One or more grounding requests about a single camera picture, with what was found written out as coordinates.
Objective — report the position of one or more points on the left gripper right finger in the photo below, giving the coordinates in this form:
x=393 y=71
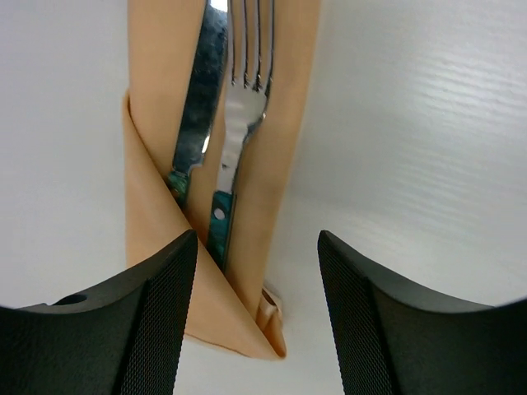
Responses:
x=395 y=336

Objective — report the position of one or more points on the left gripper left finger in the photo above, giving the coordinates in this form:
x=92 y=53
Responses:
x=121 y=336

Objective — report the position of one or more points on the knife with green handle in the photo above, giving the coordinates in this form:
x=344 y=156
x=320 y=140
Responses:
x=200 y=106

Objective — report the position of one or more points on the orange cloth napkin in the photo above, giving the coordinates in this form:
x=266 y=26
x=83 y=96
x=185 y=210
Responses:
x=230 y=309

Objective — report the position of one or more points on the fork with green handle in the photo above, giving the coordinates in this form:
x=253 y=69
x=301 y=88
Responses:
x=249 y=76

